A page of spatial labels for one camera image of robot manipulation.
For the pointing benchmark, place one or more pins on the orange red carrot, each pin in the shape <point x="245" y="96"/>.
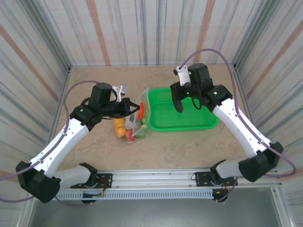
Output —
<point x="142" y="111"/>

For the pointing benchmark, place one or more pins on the clear zip-top plastic bag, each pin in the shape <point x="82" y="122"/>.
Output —
<point x="132" y="123"/>

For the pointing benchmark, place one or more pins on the green vegetable piece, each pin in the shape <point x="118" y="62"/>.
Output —
<point x="141" y="136"/>
<point x="144" y="121"/>

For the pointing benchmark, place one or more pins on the orange fruit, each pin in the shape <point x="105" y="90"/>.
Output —
<point x="120" y="132"/>
<point x="119" y="122"/>

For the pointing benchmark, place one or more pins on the red round fruit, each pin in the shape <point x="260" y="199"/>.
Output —
<point x="129" y="135"/>

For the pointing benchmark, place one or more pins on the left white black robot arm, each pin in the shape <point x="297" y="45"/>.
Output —
<point x="59" y="142"/>

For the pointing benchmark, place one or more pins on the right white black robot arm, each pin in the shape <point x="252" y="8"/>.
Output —
<point x="236" y="123"/>

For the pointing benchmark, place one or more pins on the green perforated plastic basket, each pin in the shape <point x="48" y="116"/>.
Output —
<point x="189" y="118"/>

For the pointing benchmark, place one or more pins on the aluminium side frame bar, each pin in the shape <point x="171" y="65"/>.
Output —
<point x="246" y="104"/>

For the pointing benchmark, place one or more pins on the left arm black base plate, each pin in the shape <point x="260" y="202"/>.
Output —
<point x="107" y="177"/>

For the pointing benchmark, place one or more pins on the aluminium mounting rail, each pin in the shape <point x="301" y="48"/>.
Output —
<point x="154" y="179"/>

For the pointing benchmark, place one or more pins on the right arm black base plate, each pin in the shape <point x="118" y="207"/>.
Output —
<point x="201" y="176"/>

